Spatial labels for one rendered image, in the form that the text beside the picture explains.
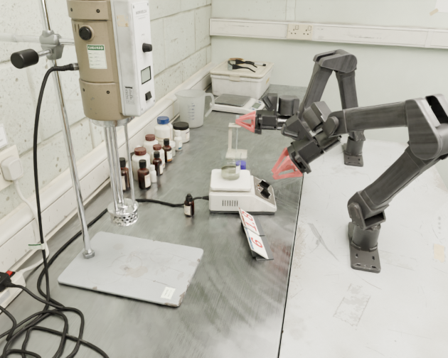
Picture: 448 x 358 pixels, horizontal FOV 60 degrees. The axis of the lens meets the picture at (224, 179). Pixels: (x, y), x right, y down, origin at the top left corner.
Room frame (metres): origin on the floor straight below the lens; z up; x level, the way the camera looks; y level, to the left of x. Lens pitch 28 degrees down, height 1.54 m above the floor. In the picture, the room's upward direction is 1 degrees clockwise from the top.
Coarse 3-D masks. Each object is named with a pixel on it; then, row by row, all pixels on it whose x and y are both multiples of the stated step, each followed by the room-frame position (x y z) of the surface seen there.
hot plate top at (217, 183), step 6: (216, 174) 1.06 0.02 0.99; (240, 174) 1.06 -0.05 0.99; (246, 174) 1.07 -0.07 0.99; (210, 180) 1.02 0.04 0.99; (216, 180) 1.02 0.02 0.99; (222, 180) 1.02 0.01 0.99; (240, 180) 1.02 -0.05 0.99; (246, 180) 1.02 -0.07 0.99; (210, 186) 0.99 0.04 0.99; (216, 186) 0.99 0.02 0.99; (222, 186) 0.99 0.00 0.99; (228, 186) 0.99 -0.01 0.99; (234, 186) 0.99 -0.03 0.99; (240, 186) 0.99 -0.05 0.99; (246, 186) 0.99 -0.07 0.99
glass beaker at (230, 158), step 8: (224, 152) 1.07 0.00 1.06; (232, 152) 1.08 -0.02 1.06; (240, 152) 1.06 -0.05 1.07; (224, 160) 1.02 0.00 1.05; (232, 160) 1.02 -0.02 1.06; (240, 160) 1.04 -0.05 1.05; (224, 168) 1.02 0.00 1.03; (232, 168) 1.02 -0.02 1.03; (224, 176) 1.02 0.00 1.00; (232, 176) 1.02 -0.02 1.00
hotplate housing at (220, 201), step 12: (252, 180) 1.06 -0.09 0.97; (216, 192) 0.98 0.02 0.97; (228, 192) 0.98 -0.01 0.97; (240, 192) 0.98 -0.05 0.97; (252, 192) 0.99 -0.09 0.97; (216, 204) 0.97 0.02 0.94; (228, 204) 0.97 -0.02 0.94; (240, 204) 0.97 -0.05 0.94; (252, 204) 0.97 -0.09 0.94; (264, 204) 0.97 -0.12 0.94
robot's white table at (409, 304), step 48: (384, 144) 1.54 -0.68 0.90; (336, 192) 1.12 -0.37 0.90; (432, 192) 1.13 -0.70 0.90; (336, 240) 0.86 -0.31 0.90; (384, 240) 0.86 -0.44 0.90; (432, 240) 0.87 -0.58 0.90; (288, 288) 0.67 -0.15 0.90; (336, 288) 0.67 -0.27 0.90; (384, 288) 0.68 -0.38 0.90; (432, 288) 0.68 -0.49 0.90; (288, 336) 0.54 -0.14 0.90; (336, 336) 0.54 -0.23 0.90; (384, 336) 0.54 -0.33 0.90; (432, 336) 0.55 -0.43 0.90
